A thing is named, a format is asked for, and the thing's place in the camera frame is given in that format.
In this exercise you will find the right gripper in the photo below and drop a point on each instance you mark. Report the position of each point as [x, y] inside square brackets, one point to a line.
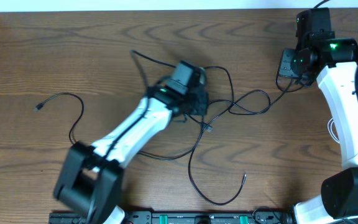
[284, 70]

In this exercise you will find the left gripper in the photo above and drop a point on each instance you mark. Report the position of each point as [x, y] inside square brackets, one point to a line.
[206, 101]

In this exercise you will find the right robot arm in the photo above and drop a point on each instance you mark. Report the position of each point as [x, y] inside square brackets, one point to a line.
[319, 57]

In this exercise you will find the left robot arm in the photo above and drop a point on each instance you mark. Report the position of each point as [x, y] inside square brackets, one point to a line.
[90, 180]

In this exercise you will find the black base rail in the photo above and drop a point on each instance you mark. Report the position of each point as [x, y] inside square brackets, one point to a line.
[260, 216]

